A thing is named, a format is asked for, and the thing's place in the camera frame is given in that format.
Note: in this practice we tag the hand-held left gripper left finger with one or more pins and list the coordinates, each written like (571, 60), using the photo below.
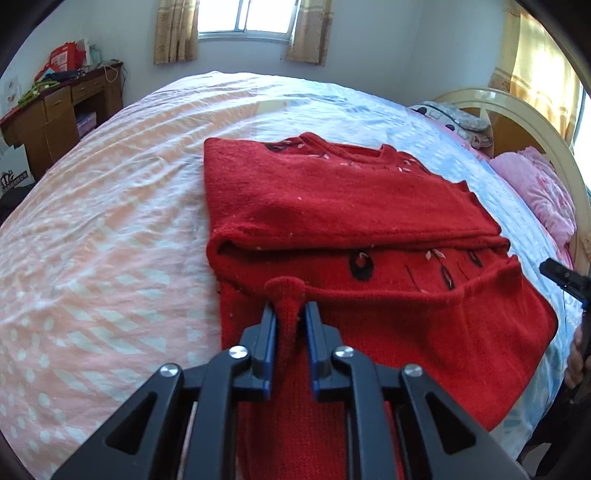
(270, 344)

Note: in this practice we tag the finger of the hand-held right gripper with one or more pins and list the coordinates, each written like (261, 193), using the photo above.
(565, 276)

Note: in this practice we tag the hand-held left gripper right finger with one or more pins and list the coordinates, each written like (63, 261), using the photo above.
(312, 344)

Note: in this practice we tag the red knitted sweater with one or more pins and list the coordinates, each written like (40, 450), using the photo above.
(369, 207)

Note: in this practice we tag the person's right hand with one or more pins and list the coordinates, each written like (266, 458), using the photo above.
(576, 360)

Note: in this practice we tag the pink pillow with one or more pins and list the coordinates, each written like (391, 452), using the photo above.
(535, 194)

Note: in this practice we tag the person's dark clothing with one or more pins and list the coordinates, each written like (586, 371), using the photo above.
(558, 429)

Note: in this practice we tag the side window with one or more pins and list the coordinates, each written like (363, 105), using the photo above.
(584, 124)

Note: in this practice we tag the cartoon print pillow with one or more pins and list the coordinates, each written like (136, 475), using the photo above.
(480, 137)

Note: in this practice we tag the cream wooden headboard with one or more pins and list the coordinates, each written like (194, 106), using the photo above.
(531, 116)

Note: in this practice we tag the polka dot bed sheet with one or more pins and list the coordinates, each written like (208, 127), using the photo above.
(115, 230)

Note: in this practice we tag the grey spotted pillow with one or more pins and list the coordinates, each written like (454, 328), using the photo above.
(443, 114)

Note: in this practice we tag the yellow curtain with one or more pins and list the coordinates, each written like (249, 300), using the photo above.
(535, 60)

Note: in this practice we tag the black bag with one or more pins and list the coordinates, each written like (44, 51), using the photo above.
(14, 203)

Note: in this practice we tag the brown wooden desk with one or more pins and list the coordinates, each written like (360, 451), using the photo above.
(55, 124)

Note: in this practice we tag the white paper bag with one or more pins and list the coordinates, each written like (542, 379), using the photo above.
(13, 171)

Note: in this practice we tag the beige patterned curtain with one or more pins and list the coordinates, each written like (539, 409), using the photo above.
(309, 32)
(175, 32)

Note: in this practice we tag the white framed window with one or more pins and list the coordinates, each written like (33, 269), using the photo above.
(249, 18)

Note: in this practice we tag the pale blue bag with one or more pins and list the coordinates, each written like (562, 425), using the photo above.
(94, 55)

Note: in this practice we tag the green cloth item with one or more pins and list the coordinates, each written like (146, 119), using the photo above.
(39, 91)

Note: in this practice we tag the red gift box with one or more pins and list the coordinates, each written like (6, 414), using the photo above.
(67, 57)

